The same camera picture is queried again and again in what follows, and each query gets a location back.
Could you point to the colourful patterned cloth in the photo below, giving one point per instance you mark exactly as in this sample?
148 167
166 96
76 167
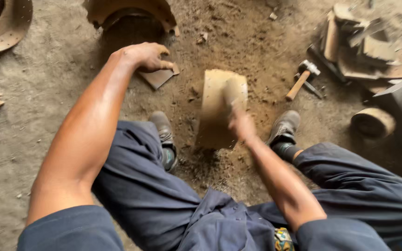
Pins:
283 240

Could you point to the round tan cylinder block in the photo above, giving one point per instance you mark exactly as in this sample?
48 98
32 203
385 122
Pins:
373 122

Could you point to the grey shoe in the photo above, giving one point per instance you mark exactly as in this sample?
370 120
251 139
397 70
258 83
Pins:
164 134
284 127

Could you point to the dark sock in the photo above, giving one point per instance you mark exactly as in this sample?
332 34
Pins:
284 150

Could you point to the heap of worn brake parts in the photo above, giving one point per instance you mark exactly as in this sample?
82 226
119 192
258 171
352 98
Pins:
361 45

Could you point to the metal chisel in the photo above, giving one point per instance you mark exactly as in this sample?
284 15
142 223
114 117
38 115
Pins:
309 87

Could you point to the small lining piece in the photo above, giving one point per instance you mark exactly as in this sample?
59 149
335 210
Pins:
159 77

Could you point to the grey left shoe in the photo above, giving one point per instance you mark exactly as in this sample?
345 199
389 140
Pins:
164 134

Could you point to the person's left hand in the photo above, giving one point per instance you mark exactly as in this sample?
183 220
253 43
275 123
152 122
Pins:
144 55

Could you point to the tan curved brake lining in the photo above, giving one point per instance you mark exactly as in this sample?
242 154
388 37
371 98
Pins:
218 104

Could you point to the dark blue trousers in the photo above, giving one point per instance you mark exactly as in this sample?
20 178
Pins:
194 205

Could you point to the rusty curved brake shoe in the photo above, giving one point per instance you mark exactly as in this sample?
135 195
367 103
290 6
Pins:
131 17

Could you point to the person's right hand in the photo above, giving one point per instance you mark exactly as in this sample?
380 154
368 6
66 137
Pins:
241 123

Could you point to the grey right shoe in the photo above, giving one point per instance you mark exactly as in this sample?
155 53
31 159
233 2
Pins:
284 127

